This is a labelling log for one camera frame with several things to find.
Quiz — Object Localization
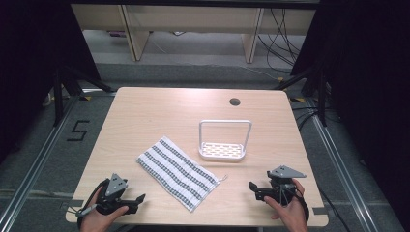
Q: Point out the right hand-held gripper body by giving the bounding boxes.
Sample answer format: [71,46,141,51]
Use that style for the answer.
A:
[254,164,308,207]

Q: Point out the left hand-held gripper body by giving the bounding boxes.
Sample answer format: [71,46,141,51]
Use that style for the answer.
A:
[95,173,136,217]

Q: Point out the striped white grey towel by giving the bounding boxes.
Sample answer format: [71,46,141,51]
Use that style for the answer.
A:
[135,135,228,214]

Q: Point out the white towel rack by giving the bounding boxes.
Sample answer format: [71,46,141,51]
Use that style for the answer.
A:
[197,119,253,163]

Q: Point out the person's right hand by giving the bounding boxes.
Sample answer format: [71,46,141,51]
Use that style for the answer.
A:
[263,178,311,232]

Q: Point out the person's left hand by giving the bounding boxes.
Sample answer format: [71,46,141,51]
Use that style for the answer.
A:
[79,195,130,232]

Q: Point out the black metal stand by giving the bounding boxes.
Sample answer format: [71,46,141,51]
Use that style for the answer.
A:
[51,62,114,128]
[274,64,330,128]

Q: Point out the black curtain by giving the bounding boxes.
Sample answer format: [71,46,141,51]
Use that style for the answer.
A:
[0,0,102,163]
[291,0,410,231]

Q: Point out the beige wooden desk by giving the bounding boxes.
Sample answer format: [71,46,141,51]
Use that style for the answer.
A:
[71,3,317,65]

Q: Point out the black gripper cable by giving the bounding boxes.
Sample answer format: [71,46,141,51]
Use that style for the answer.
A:
[75,178,111,230]
[298,186,353,232]

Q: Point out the aluminium floor rail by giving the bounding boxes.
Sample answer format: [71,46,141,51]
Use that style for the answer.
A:
[306,98,380,232]
[0,90,85,232]

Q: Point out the white floor cable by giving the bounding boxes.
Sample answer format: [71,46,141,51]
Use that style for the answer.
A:
[151,35,284,82]

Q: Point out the bundle of black cables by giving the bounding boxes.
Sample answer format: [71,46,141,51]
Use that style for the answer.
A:
[256,8,307,71]

